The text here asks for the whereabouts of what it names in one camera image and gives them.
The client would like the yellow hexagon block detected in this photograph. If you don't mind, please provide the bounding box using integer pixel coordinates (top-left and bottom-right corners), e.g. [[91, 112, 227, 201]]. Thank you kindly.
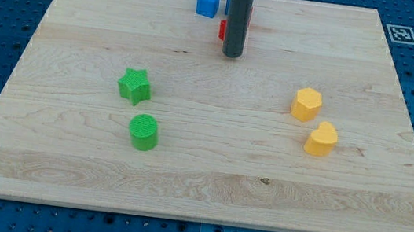
[[291, 87, 323, 123]]

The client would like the yellow heart block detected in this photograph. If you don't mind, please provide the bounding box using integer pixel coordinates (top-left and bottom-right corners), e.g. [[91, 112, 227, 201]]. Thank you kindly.
[[303, 121, 338, 157]]

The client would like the green cylinder block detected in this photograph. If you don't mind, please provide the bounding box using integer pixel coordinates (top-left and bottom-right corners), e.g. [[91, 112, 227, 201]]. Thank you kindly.
[[129, 114, 159, 151]]

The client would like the green star block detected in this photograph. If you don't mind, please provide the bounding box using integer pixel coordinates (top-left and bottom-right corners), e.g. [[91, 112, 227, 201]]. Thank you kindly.
[[118, 68, 152, 105]]

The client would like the wooden board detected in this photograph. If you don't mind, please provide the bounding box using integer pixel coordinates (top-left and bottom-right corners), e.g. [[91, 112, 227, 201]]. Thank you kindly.
[[0, 0, 414, 232]]

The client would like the red block behind rod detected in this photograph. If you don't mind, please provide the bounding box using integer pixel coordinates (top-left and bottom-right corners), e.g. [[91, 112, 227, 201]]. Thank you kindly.
[[218, 20, 227, 40]]

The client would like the blue cube block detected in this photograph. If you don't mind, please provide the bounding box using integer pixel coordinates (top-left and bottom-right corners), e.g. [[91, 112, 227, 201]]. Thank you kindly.
[[196, 0, 220, 18]]

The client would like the blue block behind rod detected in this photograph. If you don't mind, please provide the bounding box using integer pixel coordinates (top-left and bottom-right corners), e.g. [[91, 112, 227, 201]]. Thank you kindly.
[[224, 0, 231, 16]]

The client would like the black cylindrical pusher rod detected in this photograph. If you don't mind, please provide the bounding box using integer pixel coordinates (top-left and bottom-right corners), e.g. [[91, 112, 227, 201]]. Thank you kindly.
[[222, 0, 254, 58]]

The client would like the white fiducial marker tag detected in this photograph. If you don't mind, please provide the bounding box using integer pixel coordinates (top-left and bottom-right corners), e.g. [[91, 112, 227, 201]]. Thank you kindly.
[[387, 24, 414, 46]]

